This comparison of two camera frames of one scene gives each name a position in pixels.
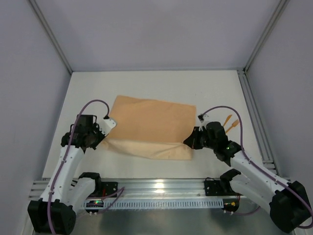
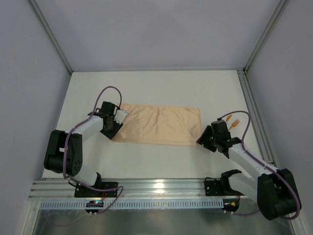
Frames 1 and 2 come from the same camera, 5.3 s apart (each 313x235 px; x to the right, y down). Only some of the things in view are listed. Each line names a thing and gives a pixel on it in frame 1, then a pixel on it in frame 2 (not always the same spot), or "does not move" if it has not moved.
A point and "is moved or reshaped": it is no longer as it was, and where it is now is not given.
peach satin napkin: x=149 y=129 is moved or reshaped
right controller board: x=230 y=204 does not move
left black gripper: x=97 y=136 -> x=111 y=129
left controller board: x=98 y=203 does not move
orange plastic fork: x=233 y=125 does not move
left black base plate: x=107 y=188 does not move
